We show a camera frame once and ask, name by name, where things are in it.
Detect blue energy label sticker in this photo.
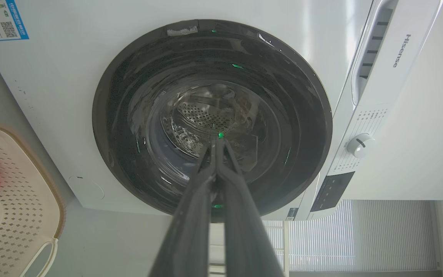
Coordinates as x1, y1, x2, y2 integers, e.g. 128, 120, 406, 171
0, 0, 29, 42

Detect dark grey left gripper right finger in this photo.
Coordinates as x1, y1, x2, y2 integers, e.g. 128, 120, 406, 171
216, 138, 285, 277

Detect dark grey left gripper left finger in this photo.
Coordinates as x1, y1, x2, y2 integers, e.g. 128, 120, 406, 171
148, 139, 219, 277

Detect white Hisense washing machine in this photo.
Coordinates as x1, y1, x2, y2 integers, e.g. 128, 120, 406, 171
0, 0, 443, 222

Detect cream perforated laundry basket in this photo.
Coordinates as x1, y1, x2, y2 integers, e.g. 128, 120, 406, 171
0, 120, 66, 277

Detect white window blinds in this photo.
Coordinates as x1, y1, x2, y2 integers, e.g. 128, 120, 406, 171
262, 199, 437, 272

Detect white washing machine control knob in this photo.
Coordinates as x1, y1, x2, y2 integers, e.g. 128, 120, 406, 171
346, 133, 376, 159

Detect round black washing machine door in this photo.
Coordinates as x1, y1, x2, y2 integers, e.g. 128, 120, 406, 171
92, 19, 333, 223

